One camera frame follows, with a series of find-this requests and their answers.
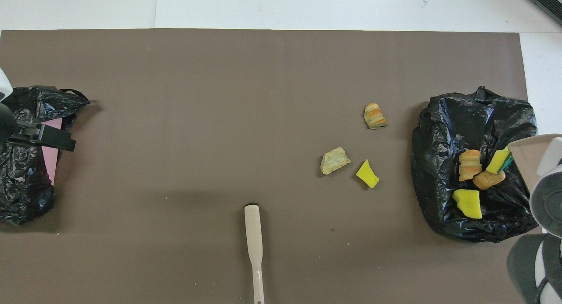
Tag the brown table mat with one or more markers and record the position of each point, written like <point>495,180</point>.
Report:
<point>175,98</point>

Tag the black trash bag bin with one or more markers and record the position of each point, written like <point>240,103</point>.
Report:
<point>439,141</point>

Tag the yellow sponge with green pad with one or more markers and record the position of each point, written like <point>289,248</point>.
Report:
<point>498,160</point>

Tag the striped orange croissant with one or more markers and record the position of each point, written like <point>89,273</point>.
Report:
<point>470,165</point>
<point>374,116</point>

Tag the notched yellow sponge piece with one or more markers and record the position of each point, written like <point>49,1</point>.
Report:
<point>468,204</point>

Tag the black bag over pink bin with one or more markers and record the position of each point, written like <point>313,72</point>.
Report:
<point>22,185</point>

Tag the brown bread bun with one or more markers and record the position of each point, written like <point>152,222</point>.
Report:
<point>488,180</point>

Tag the beige plastic dustpan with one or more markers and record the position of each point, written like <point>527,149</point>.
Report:
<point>524,157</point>

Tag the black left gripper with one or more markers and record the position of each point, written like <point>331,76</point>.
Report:
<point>8,124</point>

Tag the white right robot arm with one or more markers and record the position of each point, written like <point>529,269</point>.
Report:
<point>549,198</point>

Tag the pale bread chunk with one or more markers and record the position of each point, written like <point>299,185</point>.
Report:
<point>335,160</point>

